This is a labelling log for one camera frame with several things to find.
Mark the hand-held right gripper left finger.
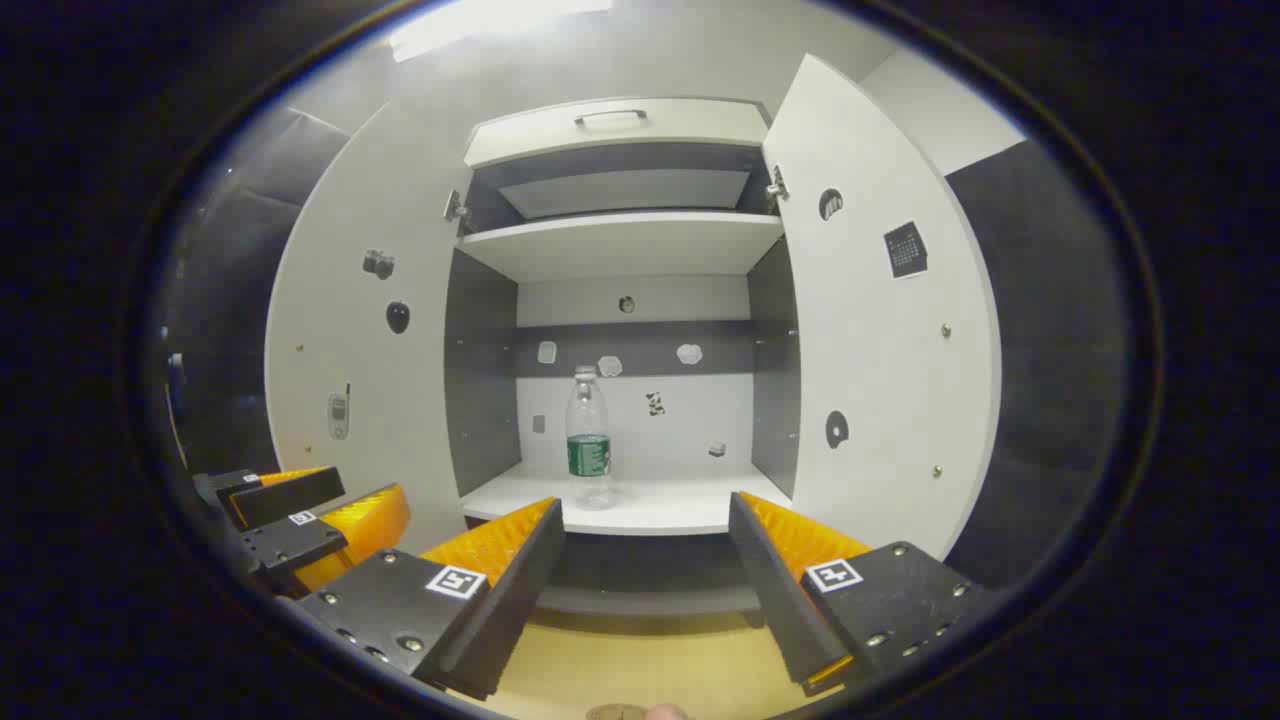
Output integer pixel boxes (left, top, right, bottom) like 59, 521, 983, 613
298, 497, 567, 701

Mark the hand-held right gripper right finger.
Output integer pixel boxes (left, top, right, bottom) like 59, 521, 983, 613
728, 490, 991, 698

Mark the clear plastic bottle green label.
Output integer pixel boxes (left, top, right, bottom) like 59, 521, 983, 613
566, 365, 613, 511

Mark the white cabinet door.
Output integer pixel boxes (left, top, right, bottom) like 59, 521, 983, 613
265, 100, 471, 556
762, 53, 1003, 561

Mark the white cabinet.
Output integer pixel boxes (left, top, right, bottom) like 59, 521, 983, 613
443, 97, 801, 616

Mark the white cabinet shelf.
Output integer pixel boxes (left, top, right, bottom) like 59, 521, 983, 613
460, 462, 796, 536
455, 210, 786, 284

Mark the white cabinet drawer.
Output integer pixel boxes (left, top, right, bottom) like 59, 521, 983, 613
463, 97, 771, 169

